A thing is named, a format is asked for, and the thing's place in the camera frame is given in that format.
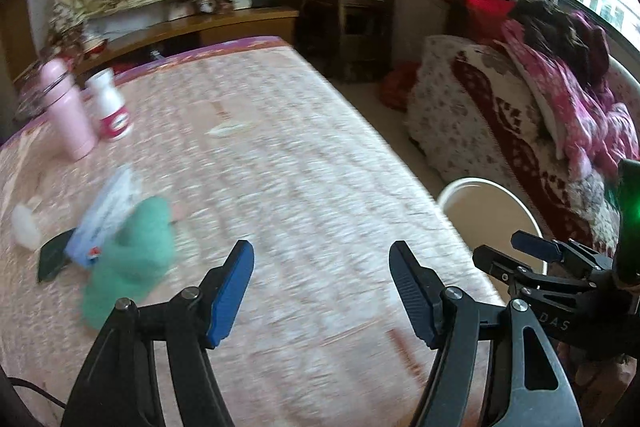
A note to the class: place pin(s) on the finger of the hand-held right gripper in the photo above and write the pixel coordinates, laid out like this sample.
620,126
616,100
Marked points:
495,261
537,248

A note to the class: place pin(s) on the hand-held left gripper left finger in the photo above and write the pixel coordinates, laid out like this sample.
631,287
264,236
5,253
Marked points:
230,292

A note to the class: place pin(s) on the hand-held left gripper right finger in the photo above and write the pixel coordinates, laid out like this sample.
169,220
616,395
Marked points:
410,292

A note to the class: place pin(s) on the white plastic bucket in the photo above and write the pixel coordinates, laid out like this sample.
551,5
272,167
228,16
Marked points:
480,207

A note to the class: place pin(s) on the green cloth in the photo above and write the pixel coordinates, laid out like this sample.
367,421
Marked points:
135,257

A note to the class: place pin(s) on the sofa with patterned cover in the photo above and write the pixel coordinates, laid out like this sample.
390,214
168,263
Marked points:
475,117

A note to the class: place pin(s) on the blue and white packet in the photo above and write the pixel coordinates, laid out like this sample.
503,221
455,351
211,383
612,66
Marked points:
102,219

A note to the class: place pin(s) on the pink quilt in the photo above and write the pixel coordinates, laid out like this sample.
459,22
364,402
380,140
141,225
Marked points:
560,92

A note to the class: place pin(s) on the long white wrapper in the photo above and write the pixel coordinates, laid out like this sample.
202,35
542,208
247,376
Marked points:
230,130

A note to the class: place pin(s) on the black flat wrapper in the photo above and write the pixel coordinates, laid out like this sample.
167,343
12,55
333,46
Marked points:
52,257

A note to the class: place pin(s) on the red bag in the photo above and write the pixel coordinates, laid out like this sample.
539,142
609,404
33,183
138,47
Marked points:
397,84

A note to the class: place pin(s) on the white bottle with pink label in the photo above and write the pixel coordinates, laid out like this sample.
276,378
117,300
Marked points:
110,112

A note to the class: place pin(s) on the dark clothing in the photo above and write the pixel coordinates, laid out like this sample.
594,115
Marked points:
550,27

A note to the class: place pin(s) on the bright red item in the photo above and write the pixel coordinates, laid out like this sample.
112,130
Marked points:
482,2

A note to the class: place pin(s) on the wooden shelf rack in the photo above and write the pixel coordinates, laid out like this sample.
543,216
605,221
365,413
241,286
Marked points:
350,17

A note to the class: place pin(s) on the small floral cloth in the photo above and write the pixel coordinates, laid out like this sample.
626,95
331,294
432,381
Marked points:
62,24

